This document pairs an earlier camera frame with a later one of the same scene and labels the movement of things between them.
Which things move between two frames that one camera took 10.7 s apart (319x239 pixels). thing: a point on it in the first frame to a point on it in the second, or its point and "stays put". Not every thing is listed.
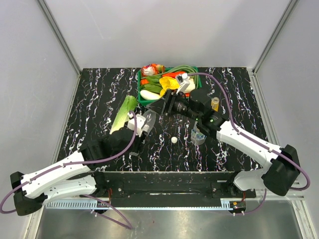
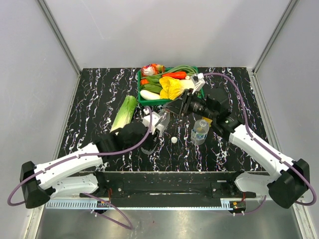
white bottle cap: [174, 140] stays put
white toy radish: [149, 95] stays put
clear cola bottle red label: [150, 118] to [161, 123]
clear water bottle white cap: [197, 137] stays put
